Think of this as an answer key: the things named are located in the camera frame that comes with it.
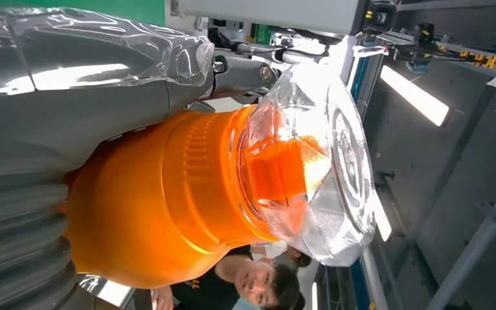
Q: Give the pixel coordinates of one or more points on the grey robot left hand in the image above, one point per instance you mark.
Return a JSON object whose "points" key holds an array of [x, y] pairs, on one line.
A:
{"points": [[81, 98]]}

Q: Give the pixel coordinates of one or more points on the orange bottle with clear cap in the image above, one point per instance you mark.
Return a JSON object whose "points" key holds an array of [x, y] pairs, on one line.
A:
{"points": [[154, 197]]}

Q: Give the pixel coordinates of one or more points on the person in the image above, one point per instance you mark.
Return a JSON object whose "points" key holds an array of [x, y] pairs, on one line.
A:
{"points": [[252, 282], [297, 256]]}

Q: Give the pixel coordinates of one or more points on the long ceiling light panel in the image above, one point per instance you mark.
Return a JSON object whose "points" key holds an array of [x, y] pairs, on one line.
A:
{"points": [[415, 96]]}

